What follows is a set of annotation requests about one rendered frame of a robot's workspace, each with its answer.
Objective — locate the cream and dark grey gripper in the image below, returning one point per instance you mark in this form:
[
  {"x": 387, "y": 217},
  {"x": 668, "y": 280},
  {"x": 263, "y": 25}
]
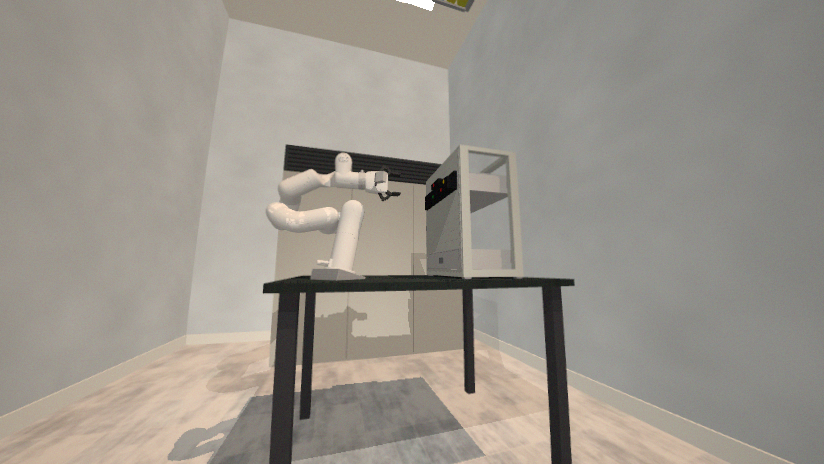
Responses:
[{"x": 381, "y": 188}]

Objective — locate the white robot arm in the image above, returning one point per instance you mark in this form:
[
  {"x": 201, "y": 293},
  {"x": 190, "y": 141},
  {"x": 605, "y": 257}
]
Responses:
[{"x": 351, "y": 217}]

